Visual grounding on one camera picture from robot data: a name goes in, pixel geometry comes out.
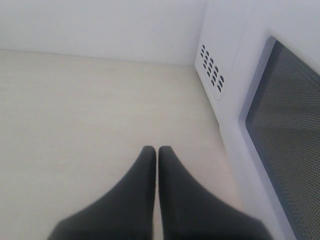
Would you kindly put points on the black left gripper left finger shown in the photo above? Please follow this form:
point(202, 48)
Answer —
point(123, 213)

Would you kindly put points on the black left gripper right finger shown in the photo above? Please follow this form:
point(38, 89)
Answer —
point(190, 212)

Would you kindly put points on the white microwave door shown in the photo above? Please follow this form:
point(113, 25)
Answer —
point(275, 150)

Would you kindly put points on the white microwave oven body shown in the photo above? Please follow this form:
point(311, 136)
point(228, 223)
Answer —
point(239, 35)

